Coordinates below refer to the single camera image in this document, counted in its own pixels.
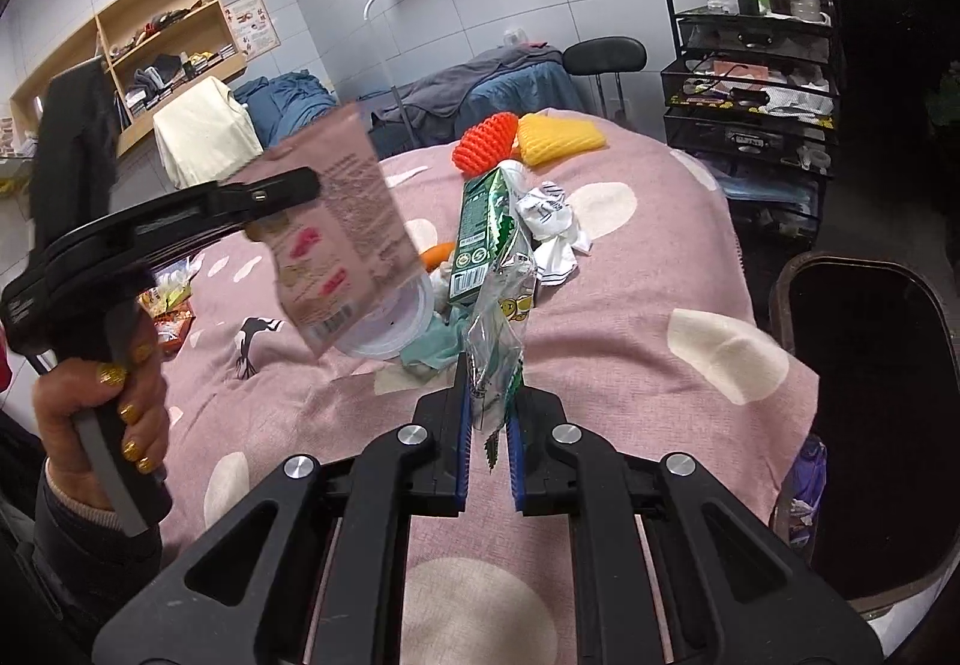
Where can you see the orange snack packet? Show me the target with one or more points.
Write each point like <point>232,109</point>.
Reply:
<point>174,328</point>

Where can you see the cream covered chair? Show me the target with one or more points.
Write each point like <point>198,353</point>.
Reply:
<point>210,125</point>

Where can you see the pink polka-dot blanket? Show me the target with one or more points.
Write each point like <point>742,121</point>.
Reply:
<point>637,260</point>

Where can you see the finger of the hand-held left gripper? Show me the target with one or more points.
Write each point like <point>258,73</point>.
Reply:
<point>225,204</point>

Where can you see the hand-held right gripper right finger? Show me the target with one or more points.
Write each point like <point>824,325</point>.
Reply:
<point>516,459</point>

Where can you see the black chair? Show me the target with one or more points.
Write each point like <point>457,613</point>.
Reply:
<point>604,54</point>

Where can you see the yellow foam fruit net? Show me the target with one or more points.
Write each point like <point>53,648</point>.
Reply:
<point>559,140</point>

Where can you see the dark trash bin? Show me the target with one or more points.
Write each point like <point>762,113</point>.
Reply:
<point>862,410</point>

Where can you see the pink snack packet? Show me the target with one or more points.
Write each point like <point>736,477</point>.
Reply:
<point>345,223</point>

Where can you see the orange foam fruit net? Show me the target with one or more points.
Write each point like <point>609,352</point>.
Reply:
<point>484,144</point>

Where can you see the green carton box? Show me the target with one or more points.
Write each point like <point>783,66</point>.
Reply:
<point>472,238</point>

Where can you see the black mesh cart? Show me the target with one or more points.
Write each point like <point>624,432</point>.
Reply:
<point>750,140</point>

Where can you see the clothes pile on chair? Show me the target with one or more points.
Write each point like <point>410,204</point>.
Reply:
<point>525,88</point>

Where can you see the person's left forearm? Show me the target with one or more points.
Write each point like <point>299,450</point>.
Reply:
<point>67,560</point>

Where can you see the blue cloth heap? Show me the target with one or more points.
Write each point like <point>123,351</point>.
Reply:
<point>285,103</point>

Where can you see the clear green printed wrapper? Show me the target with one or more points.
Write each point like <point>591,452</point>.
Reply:
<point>499,335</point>

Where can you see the wall poster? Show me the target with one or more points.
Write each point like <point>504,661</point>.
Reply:
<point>253,26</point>

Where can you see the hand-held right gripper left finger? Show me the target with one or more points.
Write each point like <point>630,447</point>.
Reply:
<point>463,436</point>

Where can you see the orange peel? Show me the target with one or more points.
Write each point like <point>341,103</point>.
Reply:
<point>436,255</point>

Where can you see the grey towel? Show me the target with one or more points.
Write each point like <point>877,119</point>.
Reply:
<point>450,88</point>

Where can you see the person's left hand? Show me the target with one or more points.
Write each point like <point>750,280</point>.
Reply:
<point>60,425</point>

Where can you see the light blue cloth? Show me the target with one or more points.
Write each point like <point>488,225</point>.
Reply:
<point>431,350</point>

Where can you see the clear plastic lid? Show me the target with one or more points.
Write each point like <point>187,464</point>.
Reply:
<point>397,328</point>

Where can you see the crumpled white plastic bag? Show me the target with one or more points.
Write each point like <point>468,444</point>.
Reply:
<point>551,215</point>

